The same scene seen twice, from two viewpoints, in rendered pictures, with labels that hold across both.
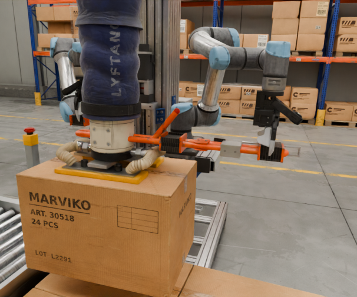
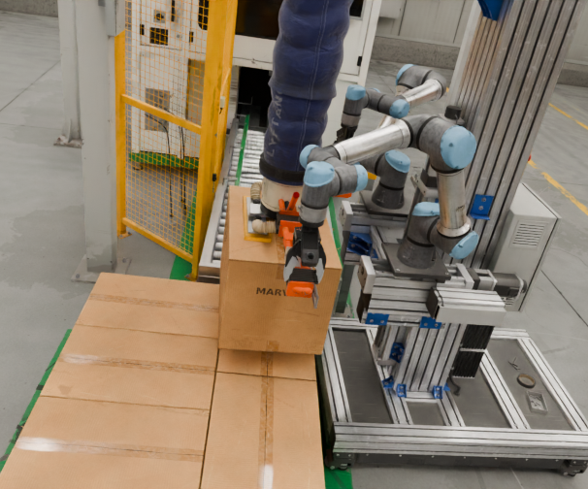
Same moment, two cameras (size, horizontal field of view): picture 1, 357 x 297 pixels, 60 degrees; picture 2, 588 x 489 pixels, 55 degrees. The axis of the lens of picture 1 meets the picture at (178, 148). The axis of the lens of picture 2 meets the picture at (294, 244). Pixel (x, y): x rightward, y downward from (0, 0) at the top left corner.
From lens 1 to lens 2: 1.72 m
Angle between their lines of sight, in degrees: 60
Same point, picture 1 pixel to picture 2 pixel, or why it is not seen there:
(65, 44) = (411, 77)
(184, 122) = (414, 229)
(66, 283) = not seen: hidden behind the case
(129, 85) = (284, 150)
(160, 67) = not seen: hidden behind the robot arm
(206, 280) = (295, 394)
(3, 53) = not seen: outside the picture
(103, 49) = (273, 110)
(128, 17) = (291, 86)
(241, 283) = (307, 425)
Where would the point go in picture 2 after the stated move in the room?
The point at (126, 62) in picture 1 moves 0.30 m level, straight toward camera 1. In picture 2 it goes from (283, 127) to (200, 131)
